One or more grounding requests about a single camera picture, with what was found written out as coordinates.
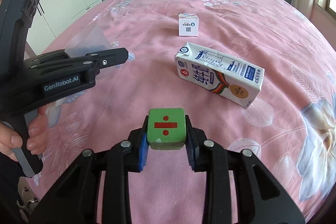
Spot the white milk carton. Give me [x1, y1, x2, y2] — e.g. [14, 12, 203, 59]
[174, 42, 265, 109]

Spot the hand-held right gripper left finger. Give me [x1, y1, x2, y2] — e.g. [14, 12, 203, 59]
[29, 115, 150, 224]

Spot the person's left hand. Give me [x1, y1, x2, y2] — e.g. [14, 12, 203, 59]
[0, 106, 49, 162]

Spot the green cube block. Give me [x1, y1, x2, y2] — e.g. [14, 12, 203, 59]
[147, 107, 187, 150]

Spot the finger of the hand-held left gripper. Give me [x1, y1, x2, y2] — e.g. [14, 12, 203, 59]
[85, 47, 129, 75]
[66, 46, 105, 56]

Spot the small white box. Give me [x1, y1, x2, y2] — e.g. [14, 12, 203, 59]
[178, 13, 199, 37]

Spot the pink floral bedspread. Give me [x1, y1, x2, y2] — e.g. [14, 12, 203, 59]
[16, 0, 336, 224]

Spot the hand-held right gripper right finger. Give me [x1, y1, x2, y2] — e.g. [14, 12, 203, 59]
[184, 114, 305, 224]

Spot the clear plastic cup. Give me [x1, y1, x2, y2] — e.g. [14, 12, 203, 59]
[65, 23, 112, 81]

